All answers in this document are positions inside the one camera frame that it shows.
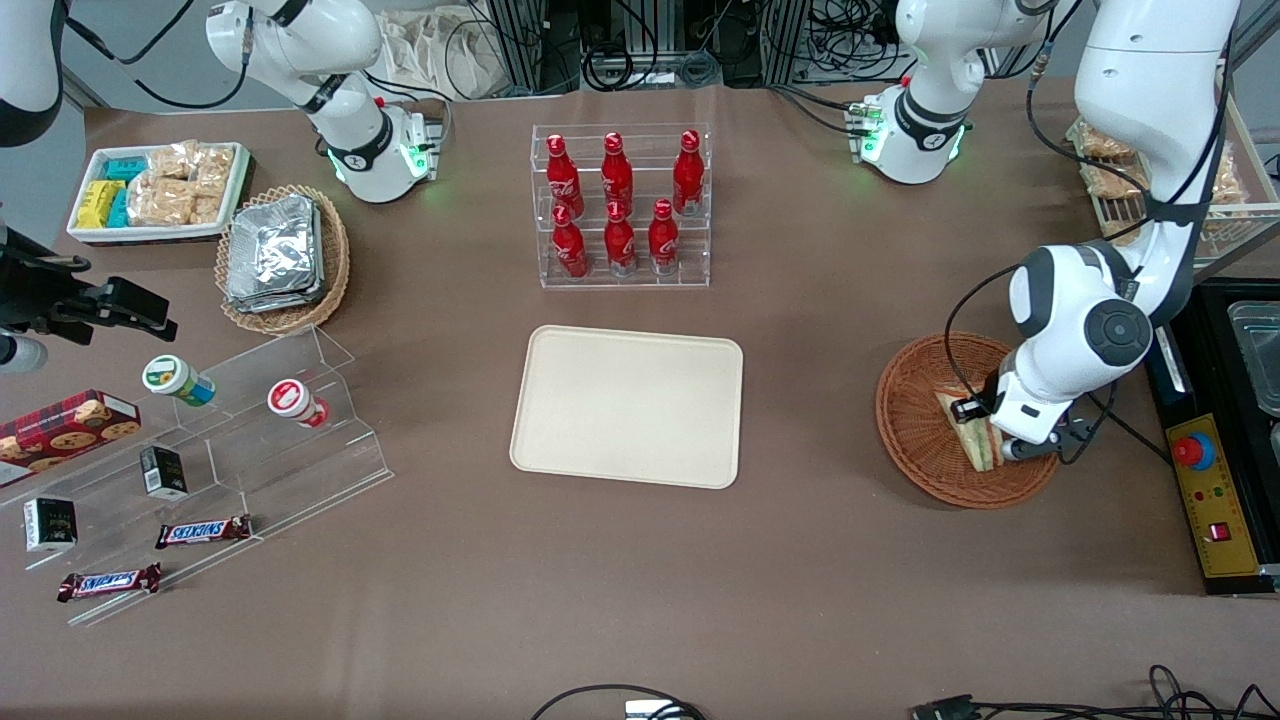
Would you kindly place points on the red emergency stop button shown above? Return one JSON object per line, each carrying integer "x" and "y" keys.
{"x": 1192, "y": 452}

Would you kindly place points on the green lid sunflower cup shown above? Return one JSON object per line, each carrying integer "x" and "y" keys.
{"x": 170, "y": 376}

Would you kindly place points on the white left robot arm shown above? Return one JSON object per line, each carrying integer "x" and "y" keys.
{"x": 1150, "y": 60}

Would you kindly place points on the clear acrylic bottle rack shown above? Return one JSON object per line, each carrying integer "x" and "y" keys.
{"x": 690, "y": 260}

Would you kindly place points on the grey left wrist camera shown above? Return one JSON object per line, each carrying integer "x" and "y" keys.
{"x": 1045, "y": 445}

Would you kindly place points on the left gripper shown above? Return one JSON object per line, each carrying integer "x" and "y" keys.
{"x": 990, "y": 393}

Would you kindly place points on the red tartan cookie box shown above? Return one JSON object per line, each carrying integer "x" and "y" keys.
{"x": 65, "y": 430}

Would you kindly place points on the silver foil pack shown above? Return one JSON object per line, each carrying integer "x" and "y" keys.
{"x": 275, "y": 245}
{"x": 270, "y": 304}

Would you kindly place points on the yellow snack pack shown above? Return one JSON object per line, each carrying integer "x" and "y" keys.
{"x": 98, "y": 205}

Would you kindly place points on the black countertop appliance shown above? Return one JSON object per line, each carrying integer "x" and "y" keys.
{"x": 1260, "y": 480}

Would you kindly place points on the yellow control panel box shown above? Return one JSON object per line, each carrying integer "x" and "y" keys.
{"x": 1215, "y": 510}

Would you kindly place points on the cream plastic serving tray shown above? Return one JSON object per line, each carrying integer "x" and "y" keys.
{"x": 628, "y": 405}

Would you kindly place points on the small white device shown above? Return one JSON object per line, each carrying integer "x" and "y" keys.
{"x": 650, "y": 710}

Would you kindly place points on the white snack bin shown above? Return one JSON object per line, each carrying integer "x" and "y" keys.
{"x": 85, "y": 235}

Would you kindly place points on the clear bagged rice cracker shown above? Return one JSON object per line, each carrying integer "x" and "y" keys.
{"x": 1112, "y": 182}
{"x": 1228, "y": 180}
{"x": 1122, "y": 233}
{"x": 1100, "y": 142}
{"x": 160, "y": 202}
{"x": 216, "y": 163}
{"x": 208, "y": 202}
{"x": 172, "y": 160}

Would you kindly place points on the white cloth bag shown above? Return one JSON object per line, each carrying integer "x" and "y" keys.
{"x": 440, "y": 50}

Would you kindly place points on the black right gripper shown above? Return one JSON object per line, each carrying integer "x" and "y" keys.
{"x": 40, "y": 292}

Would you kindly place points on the light wicker basket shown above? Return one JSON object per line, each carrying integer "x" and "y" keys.
{"x": 335, "y": 260}

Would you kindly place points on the triangular sandwich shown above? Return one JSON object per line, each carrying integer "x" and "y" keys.
{"x": 975, "y": 445}

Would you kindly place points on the Snickers chocolate bar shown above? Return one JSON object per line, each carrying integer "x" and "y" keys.
{"x": 203, "y": 531}
{"x": 110, "y": 582}

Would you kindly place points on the brown wicker basket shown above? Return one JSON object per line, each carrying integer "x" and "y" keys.
{"x": 920, "y": 440}

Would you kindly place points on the teal snack pack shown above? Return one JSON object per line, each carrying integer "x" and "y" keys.
{"x": 127, "y": 169}
{"x": 119, "y": 208}

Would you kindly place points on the metal pan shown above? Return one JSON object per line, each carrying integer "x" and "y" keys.
{"x": 1258, "y": 350}

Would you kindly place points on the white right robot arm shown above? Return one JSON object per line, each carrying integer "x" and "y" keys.
{"x": 350, "y": 150}

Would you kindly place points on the clear acrylic stepped display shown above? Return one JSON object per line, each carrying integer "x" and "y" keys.
{"x": 250, "y": 470}

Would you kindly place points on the red lid yogurt cup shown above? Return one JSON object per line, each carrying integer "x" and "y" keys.
{"x": 290, "y": 398}

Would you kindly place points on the aluminium frame post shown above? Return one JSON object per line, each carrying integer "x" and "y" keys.
{"x": 787, "y": 40}
{"x": 530, "y": 45}

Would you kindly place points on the red cola bottle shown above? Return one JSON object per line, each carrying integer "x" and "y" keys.
{"x": 663, "y": 240}
{"x": 617, "y": 175}
{"x": 570, "y": 245}
{"x": 563, "y": 178}
{"x": 620, "y": 242}
{"x": 687, "y": 172}

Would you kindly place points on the black drink carton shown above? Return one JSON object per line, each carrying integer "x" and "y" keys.
{"x": 163, "y": 473}
{"x": 50, "y": 525}

